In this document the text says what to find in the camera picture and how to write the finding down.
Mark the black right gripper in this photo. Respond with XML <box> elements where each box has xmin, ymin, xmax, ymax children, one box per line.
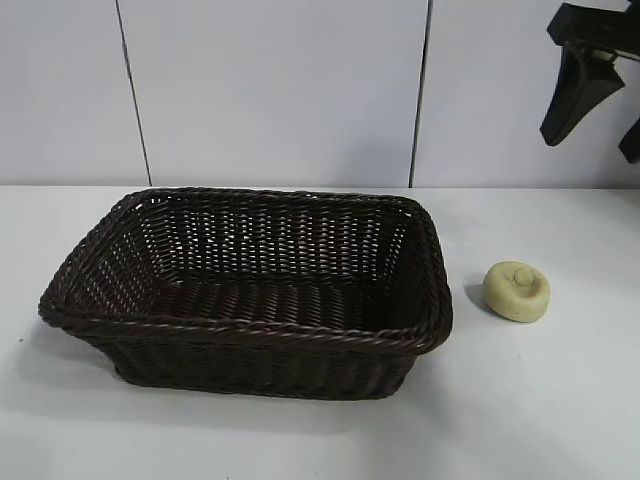
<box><xmin>539</xmin><ymin>0</ymin><xmax>640</xmax><ymax>164</ymax></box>

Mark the dark brown woven wicker basket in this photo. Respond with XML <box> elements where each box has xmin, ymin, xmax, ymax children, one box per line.
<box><xmin>38</xmin><ymin>186</ymin><xmax>454</xmax><ymax>402</ymax></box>

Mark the pale yellow egg yolk pastry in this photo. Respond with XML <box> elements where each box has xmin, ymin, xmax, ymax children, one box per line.
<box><xmin>481</xmin><ymin>260</ymin><xmax>552</xmax><ymax>323</ymax></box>

